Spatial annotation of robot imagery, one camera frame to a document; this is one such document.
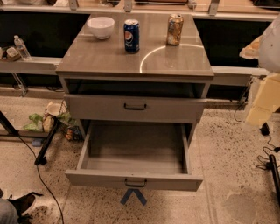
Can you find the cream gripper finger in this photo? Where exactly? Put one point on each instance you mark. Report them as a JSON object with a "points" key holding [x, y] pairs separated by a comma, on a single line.
{"points": [[251, 51]]}

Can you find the blue pepsi can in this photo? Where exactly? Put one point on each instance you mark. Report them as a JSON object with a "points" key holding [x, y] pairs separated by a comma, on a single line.
{"points": [[131, 35]]}

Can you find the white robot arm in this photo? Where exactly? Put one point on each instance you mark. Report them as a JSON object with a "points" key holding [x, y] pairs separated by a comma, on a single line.
{"points": [[266, 48]]}

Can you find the gold soda can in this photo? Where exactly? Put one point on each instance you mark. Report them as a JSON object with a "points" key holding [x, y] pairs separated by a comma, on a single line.
{"points": [[175, 27]]}

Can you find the grey drawer cabinet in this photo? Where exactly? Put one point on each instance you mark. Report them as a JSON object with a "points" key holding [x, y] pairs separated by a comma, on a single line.
{"points": [[103, 67]]}

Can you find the open grey lower drawer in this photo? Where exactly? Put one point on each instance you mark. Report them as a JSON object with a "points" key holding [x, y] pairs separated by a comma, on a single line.
{"points": [[135, 155]]}

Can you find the closed grey upper drawer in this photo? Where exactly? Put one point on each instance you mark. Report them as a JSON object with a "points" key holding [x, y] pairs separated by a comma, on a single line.
{"points": [[135, 109]]}

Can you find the yellow foam block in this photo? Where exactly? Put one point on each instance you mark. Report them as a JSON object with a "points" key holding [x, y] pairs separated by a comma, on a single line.
{"points": [[266, 102]]}

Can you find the black stand right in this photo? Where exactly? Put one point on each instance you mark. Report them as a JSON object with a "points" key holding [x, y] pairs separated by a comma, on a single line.
{"points": [[275, 175]]}

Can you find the white bowl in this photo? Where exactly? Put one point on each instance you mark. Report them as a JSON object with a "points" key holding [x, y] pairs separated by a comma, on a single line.
{"points": [[101, 27]]}

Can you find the blue tape cross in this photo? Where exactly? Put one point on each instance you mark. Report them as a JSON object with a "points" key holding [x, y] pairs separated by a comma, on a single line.
{"points": [[133, 193]]}

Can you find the snack bag pile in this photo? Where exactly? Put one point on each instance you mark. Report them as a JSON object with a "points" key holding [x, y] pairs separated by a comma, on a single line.
{"points": [[55, 113]]}

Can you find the clear plastic water bottle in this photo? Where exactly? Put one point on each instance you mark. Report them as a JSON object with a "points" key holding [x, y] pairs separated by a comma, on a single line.
{"points": [[20, 45]]}

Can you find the black tripod leg left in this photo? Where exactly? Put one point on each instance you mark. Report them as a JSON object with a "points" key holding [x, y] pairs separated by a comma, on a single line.
{"points": [[41, 158]]}

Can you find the snack bowl on shelf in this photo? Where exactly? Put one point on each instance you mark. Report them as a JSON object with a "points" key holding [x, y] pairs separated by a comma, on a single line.
{"points": [[9, 54]]}

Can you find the black shoe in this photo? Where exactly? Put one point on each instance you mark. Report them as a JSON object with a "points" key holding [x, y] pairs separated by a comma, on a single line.
{"points": [[25, 203]]}

